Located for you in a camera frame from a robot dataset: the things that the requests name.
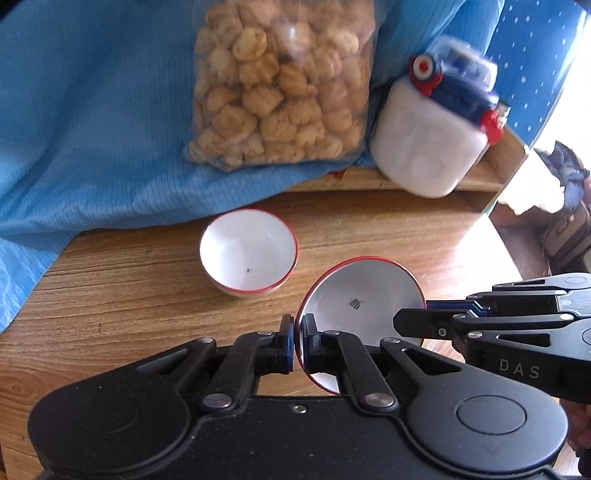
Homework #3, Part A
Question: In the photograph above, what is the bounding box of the wooden table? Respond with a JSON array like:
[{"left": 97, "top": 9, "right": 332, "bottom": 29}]
[{"left": 0, "top": 189, "right": 527, "bottom": 402}]

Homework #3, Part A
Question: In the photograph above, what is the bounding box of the white bowl with red rim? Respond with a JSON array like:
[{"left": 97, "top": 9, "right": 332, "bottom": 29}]
[{"left": 199, "top": 209, "right": 300, "bottom": 299}]

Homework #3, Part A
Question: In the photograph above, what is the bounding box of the blue polka dot cloth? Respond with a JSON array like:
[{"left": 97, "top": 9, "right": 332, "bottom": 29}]
[{"left": 462, "top": 0, "right": 583, "bottom": 148}]

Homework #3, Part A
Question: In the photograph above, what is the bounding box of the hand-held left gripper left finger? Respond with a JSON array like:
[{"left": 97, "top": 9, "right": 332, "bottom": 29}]
[{"left": 134, "top": 315, "right": 296, "bottom": 411}]

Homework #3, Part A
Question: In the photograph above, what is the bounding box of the white jug with blue lid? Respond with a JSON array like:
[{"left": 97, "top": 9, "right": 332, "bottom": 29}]
[{"left": 369, "top": 34, "right": 505, "bottom": 199}]

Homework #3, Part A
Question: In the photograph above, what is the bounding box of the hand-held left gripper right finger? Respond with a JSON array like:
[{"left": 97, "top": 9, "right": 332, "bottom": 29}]
[{"left": 299, "top": 314, "right": 462, "bottom": 412}]

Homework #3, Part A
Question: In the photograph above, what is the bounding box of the wooden desk shelf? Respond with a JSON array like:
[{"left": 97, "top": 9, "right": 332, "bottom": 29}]
[{"left": 281, "top": 124, "right": 529, "bottom": 217}]

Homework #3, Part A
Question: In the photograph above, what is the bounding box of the person's right hand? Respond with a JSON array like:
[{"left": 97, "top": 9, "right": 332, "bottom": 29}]
[{"left": 561, "top": 399, "right": 591, "bottom": 462}]

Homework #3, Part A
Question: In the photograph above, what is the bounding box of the dark clothes heap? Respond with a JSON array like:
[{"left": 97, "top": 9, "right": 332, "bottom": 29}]
[{"left": 536, "top": 141, "right": 591, "bottom": 278}]

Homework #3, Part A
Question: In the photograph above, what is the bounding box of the clear bag of snacks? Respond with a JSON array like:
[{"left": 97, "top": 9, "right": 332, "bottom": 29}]
[{"left": 182, "top": 0, "right": 382, "bottom": 172}]

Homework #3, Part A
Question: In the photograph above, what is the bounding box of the white red-rimmed bowl with mark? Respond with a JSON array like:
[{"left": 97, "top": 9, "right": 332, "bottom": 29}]
[{"left": 295, "top": 257, "right": 428, "bottom": 395}]

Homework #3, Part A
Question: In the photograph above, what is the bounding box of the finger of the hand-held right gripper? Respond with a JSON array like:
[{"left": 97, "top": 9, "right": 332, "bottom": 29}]
[
  {"left": 427, "top": 273, "right": 591, "bottom": 315},
  {"left": 393, "top": 307, "right": 591, "bottom": 344}
]

